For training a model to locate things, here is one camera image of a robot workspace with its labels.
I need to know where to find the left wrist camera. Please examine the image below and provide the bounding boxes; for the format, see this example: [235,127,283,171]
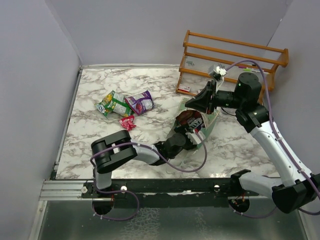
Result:
[186,131,206,146]

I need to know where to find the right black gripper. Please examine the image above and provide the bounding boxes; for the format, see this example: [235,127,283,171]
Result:
[185,80,244,115]

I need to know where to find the purple Fox's candy packet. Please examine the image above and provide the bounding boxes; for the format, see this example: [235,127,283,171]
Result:
[184,117,205,133]

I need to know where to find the red white small box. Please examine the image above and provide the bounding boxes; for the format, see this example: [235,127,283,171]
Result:
[178,84,191,92]

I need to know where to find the wooden shelf rack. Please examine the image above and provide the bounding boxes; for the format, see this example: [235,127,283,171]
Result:
[175,30,289,101]

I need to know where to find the markers on shelf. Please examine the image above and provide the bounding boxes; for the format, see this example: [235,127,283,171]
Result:
[238,66,260,73]

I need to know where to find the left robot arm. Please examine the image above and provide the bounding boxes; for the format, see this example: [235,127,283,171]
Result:
[91,130,197,198]

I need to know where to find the red snack packet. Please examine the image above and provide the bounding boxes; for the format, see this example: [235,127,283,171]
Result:
[119,115,136,131]

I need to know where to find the purple snack packet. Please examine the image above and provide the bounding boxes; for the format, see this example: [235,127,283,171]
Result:
[124,90,155,116]

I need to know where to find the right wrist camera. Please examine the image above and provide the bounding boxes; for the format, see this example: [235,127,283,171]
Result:
[208,64,227,92]

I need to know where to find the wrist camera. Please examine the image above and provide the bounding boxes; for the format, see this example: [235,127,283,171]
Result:
[208,64,227,92]
[186,131,206,146]

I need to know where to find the green white paper bag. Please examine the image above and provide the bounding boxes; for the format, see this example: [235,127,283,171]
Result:
[166,97,221,173]

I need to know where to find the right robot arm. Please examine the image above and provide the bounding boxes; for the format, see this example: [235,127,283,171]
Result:
[185,72,320,214]

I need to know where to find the yellow green snack packet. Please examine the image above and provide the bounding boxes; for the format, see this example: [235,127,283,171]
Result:
[94,91,115,117]

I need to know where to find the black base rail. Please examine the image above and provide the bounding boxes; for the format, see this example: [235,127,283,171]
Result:
[81,178,257,208]

